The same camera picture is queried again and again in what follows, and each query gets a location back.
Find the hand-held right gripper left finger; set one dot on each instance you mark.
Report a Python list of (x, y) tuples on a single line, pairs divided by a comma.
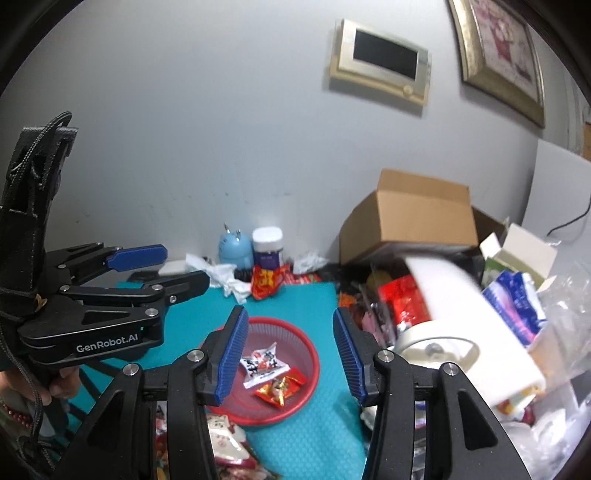
[(231, 360)]

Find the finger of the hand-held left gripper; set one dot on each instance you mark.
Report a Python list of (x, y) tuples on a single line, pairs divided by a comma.
[(184, 284), (136, 257)]

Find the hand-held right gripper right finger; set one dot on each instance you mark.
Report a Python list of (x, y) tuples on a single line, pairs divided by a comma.
[(351, 360)]

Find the white red black candy packet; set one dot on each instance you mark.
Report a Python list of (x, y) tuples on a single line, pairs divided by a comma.
[(261, 362)]

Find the red plastic basket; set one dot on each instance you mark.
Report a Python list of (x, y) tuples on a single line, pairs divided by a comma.
[(304, 369)]

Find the red gold candy packet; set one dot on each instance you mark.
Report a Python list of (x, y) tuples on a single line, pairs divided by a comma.
[(277, 387)]

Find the pink cartoon snack packet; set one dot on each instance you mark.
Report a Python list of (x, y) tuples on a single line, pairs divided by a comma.
[(226, 438)]

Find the person's left forearm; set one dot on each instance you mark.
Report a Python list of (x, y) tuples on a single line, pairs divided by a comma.
[(11, 443)]

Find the person's left hand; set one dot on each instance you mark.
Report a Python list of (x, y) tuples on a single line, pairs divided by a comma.
[(64, 385)]

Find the white flat device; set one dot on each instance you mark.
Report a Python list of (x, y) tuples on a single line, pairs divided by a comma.
[(174, 267)]

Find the crumpled white tissue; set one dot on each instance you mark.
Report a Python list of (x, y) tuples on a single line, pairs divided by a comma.
[(228, 277)]

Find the blue round humidifier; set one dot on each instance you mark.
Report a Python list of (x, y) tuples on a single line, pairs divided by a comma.
[(233, 249)]

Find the white cartoon water bottle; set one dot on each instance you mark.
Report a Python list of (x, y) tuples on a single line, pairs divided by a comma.
[(415, 344)]

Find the red foil packet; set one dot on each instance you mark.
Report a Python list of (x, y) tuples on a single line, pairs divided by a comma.
[(401, 300)]

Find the teal bubble mailer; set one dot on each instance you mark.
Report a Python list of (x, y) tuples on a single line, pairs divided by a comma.
[(295, 300)]

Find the red yellow snack packet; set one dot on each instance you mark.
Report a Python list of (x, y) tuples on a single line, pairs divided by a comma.
[(268, 281)]

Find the yellow snack bag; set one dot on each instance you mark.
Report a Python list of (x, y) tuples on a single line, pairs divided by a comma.
[(378, 279)]

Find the white jar purple label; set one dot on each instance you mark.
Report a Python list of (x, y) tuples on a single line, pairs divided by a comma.
[(268, 244)]

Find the crumpled clear wrapper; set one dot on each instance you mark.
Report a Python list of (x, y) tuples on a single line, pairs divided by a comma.
[(309, 262)]

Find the red patterned snack packet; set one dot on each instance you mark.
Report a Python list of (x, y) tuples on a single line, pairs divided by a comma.
[(244, 470)]

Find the white paper roll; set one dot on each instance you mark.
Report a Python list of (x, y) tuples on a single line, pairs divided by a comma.
[(461, 295)]

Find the brown cardboard box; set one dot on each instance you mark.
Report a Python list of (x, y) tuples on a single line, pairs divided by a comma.
[(415, 217)]

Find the blue white tissue pack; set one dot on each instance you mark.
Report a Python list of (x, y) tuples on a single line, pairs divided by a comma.
[(512, 300)]

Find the white open carton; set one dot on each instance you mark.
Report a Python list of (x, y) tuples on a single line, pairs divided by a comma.
[(526, 254)]

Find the clear plastic bags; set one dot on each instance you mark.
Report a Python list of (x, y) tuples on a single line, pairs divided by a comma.
[(563, 323)]

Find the white refrigerator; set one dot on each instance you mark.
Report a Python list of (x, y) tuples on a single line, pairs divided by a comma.
[(563, 184)]

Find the gold framed picture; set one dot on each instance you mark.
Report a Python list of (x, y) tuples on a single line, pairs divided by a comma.
[(503, 50)]

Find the wall intercom panel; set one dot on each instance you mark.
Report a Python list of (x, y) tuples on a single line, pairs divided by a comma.
[(378, 55)]

